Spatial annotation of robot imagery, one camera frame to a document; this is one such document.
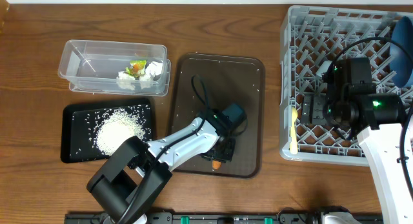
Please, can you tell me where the orange carrot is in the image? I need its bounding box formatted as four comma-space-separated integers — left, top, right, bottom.
212, 160, 221, 170

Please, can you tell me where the yellow plastic spoon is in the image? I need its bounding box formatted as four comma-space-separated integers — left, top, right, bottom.
290, 107, 298, 155

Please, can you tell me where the dark blue plate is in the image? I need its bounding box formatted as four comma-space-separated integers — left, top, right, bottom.
390, 16, 412, 88

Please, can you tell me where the pandan cake wrapper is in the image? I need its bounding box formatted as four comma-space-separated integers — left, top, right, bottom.
125, 60, 146, 77

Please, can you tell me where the light blue rice bowl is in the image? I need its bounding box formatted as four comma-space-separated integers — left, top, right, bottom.
316, 60, 332, 78

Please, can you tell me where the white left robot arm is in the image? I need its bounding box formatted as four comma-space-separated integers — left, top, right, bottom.
86, 103, 247, 223

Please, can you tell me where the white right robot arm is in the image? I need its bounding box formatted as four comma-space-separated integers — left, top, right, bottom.
300, 57, 412, 223

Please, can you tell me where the grey dishwasher rack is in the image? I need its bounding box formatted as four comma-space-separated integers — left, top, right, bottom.
279, 5, 412, 167

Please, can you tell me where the brown serving tray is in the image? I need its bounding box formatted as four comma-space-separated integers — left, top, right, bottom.
168, 54, 265, 178

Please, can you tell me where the white rice pile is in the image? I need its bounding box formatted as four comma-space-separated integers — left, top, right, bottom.
76, 105, 152, 156

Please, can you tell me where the crumpled white napkin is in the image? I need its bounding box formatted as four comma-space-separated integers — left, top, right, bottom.
116, 61, 163, 90

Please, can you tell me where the black tray bin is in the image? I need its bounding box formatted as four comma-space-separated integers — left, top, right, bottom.
60, 98, 153, 163

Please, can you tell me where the clear plastic bin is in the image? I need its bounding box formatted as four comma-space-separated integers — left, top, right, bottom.
58, 39, 171, 96

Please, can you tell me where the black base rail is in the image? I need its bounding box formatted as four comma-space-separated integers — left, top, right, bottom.
64, 212, 385, 224

